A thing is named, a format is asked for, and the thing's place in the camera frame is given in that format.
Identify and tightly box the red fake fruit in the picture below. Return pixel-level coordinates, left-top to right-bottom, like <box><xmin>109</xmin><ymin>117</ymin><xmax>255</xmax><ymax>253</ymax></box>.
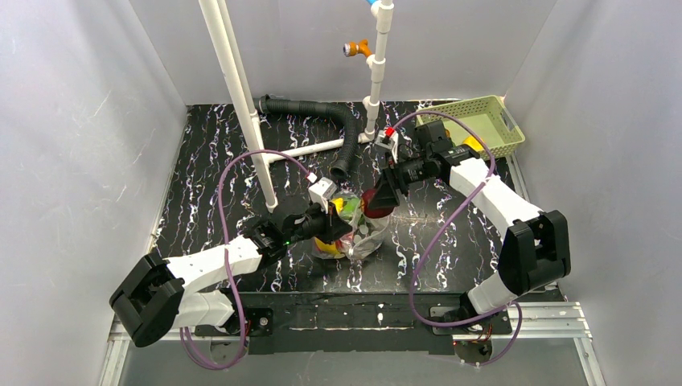
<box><xmin>361</xmin><ymin>188</ymin><xmax>394</xmax><ymax>219</ymax></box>

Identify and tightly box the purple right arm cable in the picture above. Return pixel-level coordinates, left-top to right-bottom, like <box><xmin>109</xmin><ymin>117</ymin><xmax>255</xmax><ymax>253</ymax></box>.
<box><xmin>391</xmin><ymin>110</ymin><xmax>524</xmax><ymax>368</ymax></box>

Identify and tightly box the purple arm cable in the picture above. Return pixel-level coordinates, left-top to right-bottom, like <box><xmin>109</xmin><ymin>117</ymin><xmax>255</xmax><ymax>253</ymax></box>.
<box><xmin>178</xmin><ymin>150</ymin><xmax>318</xmax><ymax>372</ymax></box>
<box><xmin>391</xmin><ymin>110</ymin><xmax>524</xmax><ymax>368</ymax></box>

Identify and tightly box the white PVC pipe frame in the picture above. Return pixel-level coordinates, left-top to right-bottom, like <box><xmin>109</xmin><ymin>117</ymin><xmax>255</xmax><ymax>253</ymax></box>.
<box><xmin>198</xmin><ymin>0</ymin><xmax>396</xmax><ymax>213</ymax></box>

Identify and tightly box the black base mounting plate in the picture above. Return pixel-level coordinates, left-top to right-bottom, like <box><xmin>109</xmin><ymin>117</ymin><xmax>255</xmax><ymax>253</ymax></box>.
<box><xmin>175</xmin><ymin>289</ymin><xmax>512</xmax><ymax>356</ymax></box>

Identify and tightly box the pale green perforated basket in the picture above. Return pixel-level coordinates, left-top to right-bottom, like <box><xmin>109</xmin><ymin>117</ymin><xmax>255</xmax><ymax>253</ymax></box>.
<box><xmin>417</xmin><ymin>95</ymin><xmax>525</xmax><ymax>158</ymax></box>

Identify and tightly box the yellow fake banana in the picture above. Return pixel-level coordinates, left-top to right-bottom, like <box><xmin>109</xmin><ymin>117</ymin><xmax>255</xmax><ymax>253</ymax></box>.
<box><xmin>313</xmin><ymin>198</ymin><xmax>346</xmax><ymax>259</ymax></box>

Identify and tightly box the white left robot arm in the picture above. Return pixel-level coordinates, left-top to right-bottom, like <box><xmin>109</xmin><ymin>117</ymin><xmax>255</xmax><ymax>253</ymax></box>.
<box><xmin>109</xmin><ymin>203</ymin><xmax>353</xmax><ymax>347</ymax></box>

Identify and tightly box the black corrugated hose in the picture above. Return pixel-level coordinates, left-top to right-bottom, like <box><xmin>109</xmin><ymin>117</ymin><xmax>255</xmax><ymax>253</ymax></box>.
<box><xmin>257</xmin><ymin>94</ymin><xmax>360</xmax><ymax>179</ymax></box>

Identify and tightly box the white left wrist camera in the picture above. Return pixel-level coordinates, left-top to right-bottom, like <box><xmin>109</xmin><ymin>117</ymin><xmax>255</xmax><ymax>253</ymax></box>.
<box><xmin>306</xmin><ymin>172</ymin><xmax>337</xmax><ymax>213</ymax></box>

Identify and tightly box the clear zip top bag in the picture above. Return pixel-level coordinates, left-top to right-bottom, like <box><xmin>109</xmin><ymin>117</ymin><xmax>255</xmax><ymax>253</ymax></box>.
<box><xmin>312</xmin><ymin>191</ymin><xmax>391</xmax><ymax>260</ymax></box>

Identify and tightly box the yellow fake lemon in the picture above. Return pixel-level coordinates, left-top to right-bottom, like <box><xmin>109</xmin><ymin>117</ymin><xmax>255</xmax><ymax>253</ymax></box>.
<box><xmin>462</xmin><ymin>136</ymin><xmax>484</xmax><ymax>153</ymax></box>

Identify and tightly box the light green fake fruit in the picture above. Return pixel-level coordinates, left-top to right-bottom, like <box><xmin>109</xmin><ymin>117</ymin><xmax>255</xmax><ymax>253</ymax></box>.
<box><xmin>334</xmin><ymin>196</ymin><xmax>363</xmax><ymax>224</ymax></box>

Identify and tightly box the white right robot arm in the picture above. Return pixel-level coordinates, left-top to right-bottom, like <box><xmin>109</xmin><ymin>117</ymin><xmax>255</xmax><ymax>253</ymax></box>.
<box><xmin>365</xmin><ymin>121</ymin><xmax>571</xmax><ymax>327</ymax></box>

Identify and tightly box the orange spigot valve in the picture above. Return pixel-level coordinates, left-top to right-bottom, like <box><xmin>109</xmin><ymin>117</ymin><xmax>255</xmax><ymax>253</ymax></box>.
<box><xmin>343</xmin><ymin>39</ymin><xmax>372</xmax><ymax>58</ymax></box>

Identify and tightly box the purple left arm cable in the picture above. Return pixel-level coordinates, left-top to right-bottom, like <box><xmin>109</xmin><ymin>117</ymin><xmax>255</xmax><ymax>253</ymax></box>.
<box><xmin>178</xmin><ymin>150</ymin><xmax>318</xmax><ymax>372</ymax></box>

